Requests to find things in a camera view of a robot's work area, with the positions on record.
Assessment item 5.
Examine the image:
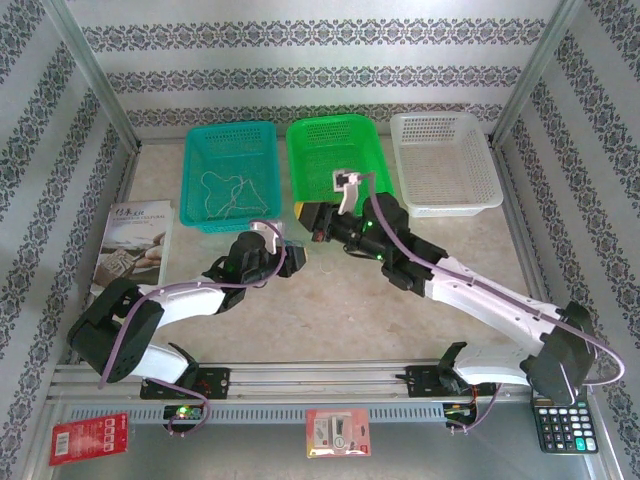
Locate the USB drive blister pack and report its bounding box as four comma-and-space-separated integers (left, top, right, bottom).
304, 407, 372, 460

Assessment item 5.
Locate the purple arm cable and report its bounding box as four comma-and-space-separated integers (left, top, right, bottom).
97, 219, 289, 439
357, 171, 627, 435

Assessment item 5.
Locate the teal plastic basket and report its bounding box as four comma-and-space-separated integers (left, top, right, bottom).
178, 120, 284, 236

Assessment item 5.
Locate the photo book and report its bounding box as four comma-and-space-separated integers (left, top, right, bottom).
91, 199, 176, 299

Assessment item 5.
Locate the white plastic basket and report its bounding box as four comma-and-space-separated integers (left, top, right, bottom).
388, 111, 505, 219

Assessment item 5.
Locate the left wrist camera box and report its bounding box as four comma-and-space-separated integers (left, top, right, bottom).
251, 221, 285, 255

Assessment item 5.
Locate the white cable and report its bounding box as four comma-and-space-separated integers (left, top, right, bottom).
199, 168, 270, 222

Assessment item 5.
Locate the aluminium frame post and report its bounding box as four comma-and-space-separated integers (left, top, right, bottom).
489, 0, 586, 149
42, 0, 144, 151

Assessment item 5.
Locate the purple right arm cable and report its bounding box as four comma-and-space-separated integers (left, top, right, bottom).
357, 171, 627, 435

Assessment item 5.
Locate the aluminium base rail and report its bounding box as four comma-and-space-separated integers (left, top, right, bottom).
46, 360, 539, 402

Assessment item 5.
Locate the red package card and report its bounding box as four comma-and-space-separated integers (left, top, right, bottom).
48, 412, 131, 467

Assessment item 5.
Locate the green plastic basket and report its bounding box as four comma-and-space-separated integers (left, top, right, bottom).
285, 113, 400, 221

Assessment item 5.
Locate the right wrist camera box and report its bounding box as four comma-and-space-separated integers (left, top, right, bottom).
332, 168, 362, 215

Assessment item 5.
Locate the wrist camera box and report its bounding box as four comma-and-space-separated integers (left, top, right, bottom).
251, 221, 285, 255
332, 168, 362, 215

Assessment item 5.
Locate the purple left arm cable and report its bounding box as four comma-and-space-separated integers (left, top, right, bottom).
97, 219, 289, 439

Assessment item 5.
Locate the black calculator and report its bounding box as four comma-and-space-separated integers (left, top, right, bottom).
532, 394, 600, 455

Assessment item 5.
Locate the small circuit board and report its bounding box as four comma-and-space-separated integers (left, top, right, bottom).
443, 399, 479, 420
163, 403, 205, 422

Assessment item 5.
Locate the grey slotted cable duct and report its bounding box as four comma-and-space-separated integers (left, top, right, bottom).
64, 403, 449, 427

